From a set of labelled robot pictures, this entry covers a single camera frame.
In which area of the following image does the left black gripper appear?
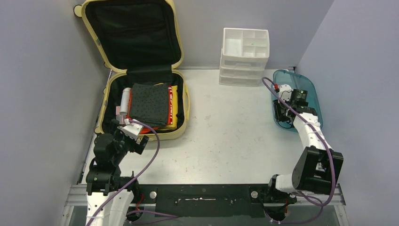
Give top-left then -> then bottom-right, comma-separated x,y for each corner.
111,119 -> 148,164

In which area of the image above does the teal transparent plastic tray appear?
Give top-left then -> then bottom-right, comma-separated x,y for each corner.
271,70 -> 323,131

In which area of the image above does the dark navy fabric item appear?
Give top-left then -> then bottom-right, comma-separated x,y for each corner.
129,82 -> 170,128

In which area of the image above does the yellow hard-shell suitcase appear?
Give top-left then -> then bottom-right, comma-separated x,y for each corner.
73,0 -> 190,140

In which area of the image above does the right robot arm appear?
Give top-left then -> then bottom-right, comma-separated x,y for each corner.
266,85 -> 343,202

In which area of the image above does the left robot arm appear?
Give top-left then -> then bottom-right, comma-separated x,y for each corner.
86,130 -> 149,226

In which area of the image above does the red white striped garment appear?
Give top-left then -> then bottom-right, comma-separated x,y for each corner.
128,87 -> 174,135

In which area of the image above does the white cylindrical bottle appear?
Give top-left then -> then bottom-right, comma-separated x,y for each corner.
120,87 -> 131,116

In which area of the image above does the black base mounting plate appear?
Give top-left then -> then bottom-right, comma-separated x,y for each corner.
130,184 -> 297,218

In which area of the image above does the yellow folded garment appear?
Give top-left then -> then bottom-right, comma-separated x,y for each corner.
155,86 -> 178,131

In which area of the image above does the white plastic drawer organizer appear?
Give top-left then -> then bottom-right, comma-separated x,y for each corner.
219,28 -> 270,87

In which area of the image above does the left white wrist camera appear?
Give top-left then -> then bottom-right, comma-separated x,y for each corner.
118,119 -> 144,140

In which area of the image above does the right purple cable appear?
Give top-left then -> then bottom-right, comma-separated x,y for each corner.
262,76 -> 337,225

